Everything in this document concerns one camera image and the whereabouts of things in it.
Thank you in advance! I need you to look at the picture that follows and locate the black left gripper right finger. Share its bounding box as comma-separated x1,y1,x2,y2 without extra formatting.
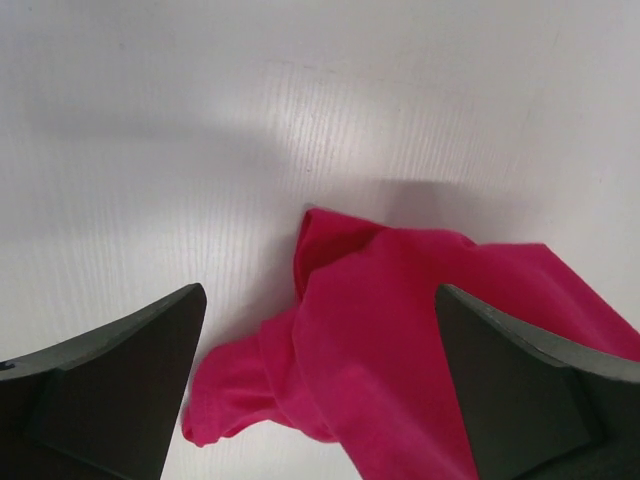
435,285,639,479

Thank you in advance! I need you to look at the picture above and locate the pink t shirt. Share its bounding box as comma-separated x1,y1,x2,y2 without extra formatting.
182,208,639,479

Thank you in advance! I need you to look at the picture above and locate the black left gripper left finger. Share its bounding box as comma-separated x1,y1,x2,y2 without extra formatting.
1,283,207,479

